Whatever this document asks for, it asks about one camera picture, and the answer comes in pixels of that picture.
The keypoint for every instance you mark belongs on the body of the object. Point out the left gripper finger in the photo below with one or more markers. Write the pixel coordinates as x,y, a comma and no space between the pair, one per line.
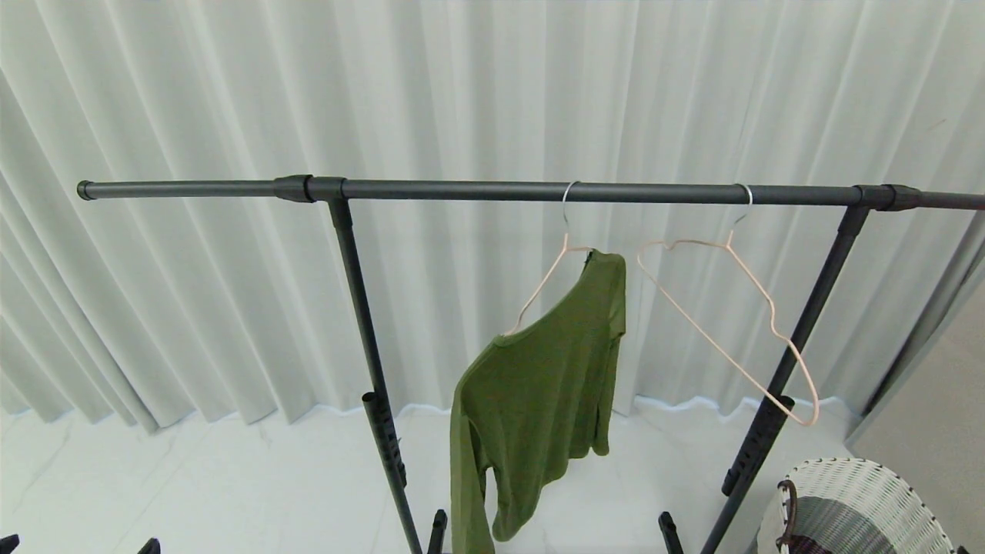
9,545
150,547

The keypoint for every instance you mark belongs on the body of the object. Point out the green long-sleeved shirt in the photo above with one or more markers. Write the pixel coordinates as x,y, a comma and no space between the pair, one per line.
539,400

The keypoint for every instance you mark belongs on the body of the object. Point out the pink clothes hanger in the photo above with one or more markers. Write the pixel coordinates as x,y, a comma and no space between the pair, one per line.
729,245
566,240

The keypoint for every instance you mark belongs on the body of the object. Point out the black clothes rack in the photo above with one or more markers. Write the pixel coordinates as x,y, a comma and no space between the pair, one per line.
462,189

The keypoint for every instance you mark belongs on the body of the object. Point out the white laundry basket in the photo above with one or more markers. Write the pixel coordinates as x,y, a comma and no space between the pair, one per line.
862,485

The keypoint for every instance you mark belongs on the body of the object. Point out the white curtain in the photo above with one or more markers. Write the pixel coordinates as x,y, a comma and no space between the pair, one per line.
231,92

